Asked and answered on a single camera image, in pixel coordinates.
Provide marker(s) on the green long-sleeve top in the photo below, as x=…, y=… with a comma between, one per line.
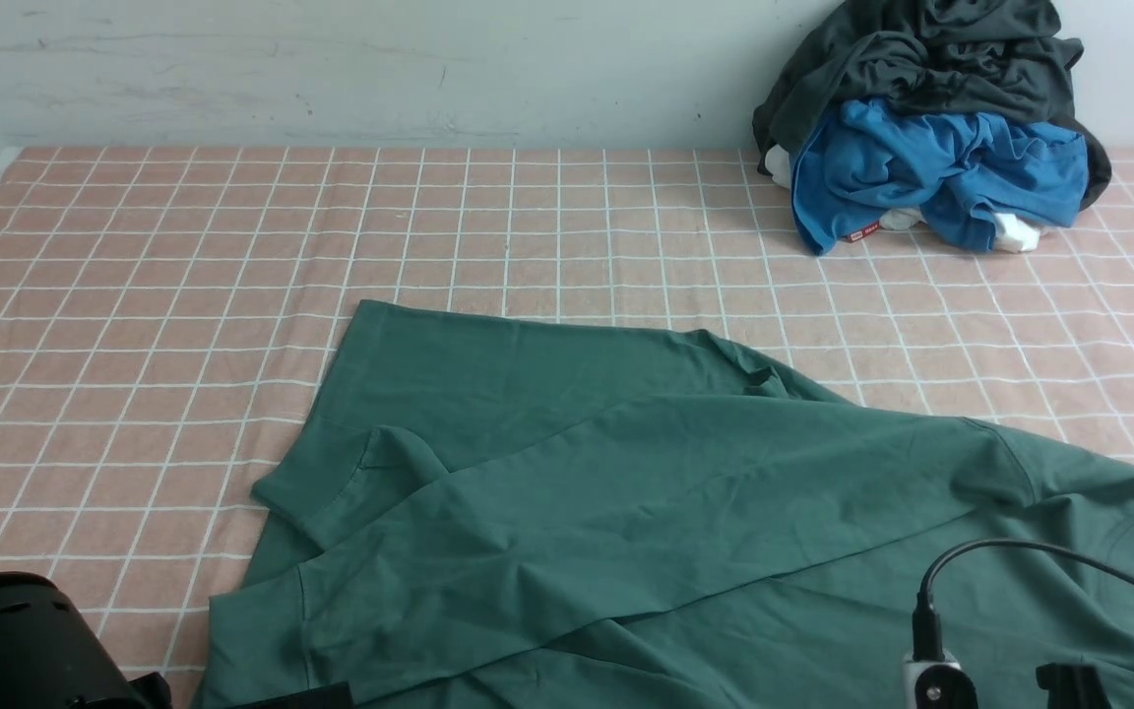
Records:
x=492, y=513

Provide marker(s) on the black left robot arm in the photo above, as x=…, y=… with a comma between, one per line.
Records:
x=51, y=658

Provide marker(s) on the blue crumpled garment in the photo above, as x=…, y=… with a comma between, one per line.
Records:
x=863, y=159

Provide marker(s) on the pink checkered table cloth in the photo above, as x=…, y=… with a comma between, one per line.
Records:
x=166, y=314

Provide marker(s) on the dark grey crumpled garment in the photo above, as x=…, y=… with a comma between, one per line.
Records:
x=1002, y=57

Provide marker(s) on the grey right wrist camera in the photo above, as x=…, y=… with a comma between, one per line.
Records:
x=937, y=684

